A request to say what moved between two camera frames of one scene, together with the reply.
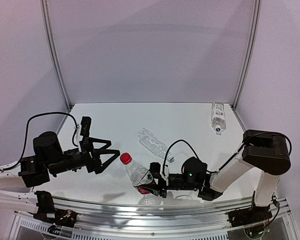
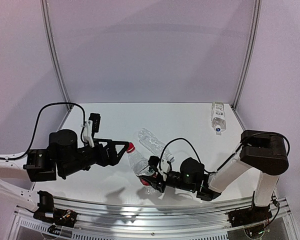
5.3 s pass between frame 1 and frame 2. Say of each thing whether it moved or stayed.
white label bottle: stayed
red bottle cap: moved
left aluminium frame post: stayed
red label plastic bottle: moved
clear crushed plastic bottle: stayed
